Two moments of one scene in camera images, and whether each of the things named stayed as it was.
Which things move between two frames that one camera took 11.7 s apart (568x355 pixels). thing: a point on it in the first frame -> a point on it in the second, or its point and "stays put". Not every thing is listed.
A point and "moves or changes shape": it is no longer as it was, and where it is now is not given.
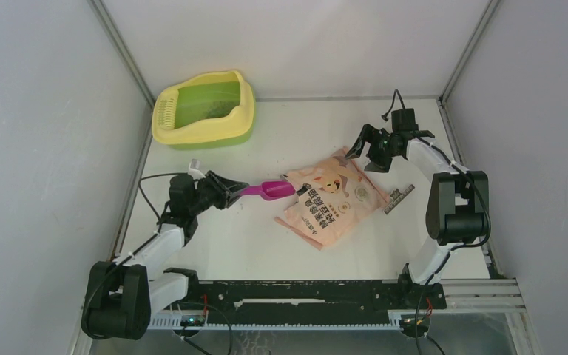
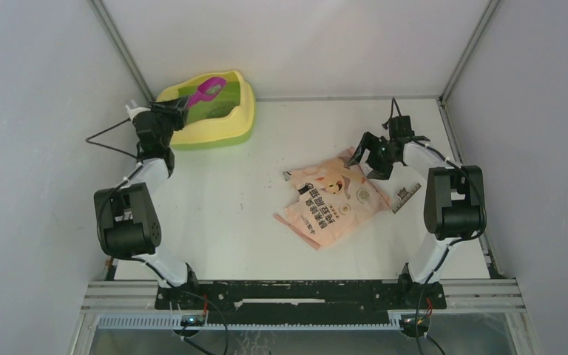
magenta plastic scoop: x=271 y=190 -> x=207 y=90
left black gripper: x=224 y=199 -> x=176 y=109
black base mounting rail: x=313 y=296 stays put
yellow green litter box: x=207 y=111 stays put
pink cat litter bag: x=332 y=196 stays put
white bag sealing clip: x=396 y=196 moves or changes shape
